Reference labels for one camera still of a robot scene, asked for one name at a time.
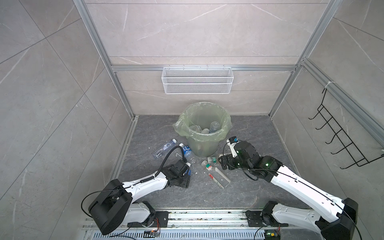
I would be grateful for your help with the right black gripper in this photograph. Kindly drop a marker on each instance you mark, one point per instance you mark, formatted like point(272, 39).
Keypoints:
point(223, 163)

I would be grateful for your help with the clear rectangular plastic tray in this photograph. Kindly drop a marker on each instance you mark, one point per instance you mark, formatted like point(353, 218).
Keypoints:
point(219, 178)

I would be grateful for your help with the white round bottle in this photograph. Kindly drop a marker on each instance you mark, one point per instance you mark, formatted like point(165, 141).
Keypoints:
point(205, 131)

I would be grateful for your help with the green white label bottle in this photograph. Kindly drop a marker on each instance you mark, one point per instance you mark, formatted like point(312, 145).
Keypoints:
point(196, 128)

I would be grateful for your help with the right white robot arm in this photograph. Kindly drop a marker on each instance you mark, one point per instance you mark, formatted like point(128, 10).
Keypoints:
point(327, 215)

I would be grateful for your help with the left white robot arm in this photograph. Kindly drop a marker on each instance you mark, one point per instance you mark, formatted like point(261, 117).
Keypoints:
point(117, 204)

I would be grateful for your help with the green mesh trash bin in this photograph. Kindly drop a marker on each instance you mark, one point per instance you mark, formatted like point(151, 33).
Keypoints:
point(202, 149)

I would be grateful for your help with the green plastic bin liner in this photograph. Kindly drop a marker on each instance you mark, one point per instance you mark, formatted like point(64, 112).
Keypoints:
point(203, 114)

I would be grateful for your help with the small green cap bottle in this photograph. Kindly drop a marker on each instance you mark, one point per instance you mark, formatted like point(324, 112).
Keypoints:
point(207, 165)

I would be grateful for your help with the clear bottle blue cap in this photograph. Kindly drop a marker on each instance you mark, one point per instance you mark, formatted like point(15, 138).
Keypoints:
point(163, 150)

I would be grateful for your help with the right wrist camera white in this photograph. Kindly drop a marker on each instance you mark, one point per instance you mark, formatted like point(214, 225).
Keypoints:
point(231, 142)

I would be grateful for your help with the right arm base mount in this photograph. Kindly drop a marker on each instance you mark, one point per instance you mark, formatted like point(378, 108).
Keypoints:
point(262, 219)

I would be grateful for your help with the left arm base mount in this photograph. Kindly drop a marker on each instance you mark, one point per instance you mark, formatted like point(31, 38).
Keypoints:
point(160, 218)

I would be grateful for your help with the white wire wall basket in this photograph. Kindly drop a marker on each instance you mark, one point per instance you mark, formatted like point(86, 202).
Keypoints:
point(197, 80)

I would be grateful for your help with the black wire hook rack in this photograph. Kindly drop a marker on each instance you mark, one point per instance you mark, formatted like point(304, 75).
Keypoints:
point(340, 134)

